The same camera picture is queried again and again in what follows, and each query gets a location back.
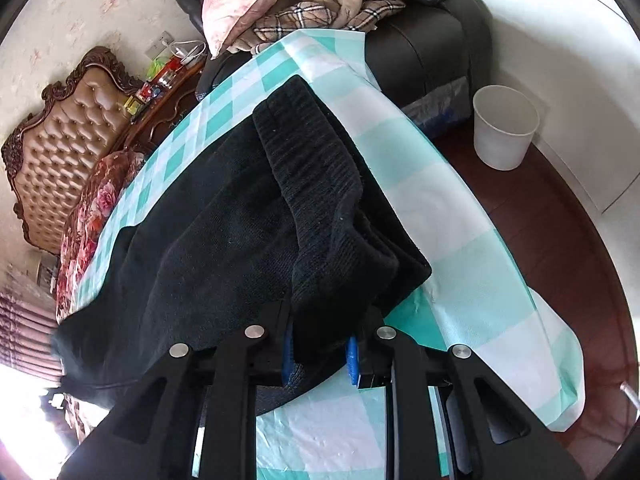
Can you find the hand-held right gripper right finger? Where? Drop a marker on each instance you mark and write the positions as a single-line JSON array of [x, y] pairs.
[[352, 360]]

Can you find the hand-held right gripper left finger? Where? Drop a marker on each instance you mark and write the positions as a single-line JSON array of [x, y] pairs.
[[287, 356]]

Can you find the black pants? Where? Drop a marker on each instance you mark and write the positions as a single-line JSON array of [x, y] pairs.
[[225, 220]]

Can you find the teal white checked tablecloth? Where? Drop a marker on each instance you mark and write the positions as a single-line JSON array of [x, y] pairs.
[[450, 220]]

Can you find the red floral bedding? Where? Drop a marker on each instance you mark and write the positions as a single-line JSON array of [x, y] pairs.
[[95, 200]]

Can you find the striped curtain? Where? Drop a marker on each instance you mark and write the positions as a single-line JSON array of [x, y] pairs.
[[25, 330]]

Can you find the blue plastic bag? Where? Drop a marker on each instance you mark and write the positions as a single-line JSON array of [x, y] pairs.
[[440, 107]]

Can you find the dark wooden nightstand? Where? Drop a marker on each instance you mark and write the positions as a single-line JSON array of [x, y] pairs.
[[160, 117]]

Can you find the white waste bin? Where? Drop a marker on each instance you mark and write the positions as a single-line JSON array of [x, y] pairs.
[[502, 132]]

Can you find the tufted wooden headboard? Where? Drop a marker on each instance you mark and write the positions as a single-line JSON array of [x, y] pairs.
[[65, 150]]

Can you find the black leather armchair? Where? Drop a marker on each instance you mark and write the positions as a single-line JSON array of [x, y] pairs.
[[425, 55]]

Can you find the green plastic packet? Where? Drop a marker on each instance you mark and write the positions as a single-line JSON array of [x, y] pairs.
[[159, 67]]

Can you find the white wardrobe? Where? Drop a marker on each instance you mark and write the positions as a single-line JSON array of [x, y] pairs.
[[575, 85]]

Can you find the large pink pillow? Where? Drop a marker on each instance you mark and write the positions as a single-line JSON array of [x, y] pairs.
[[240, 5]]

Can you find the brown plaid blanket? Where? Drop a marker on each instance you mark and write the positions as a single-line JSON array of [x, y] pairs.
[[360, 5]]

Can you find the wall socket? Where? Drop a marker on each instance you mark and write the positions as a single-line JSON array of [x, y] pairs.
[[161, 44]]

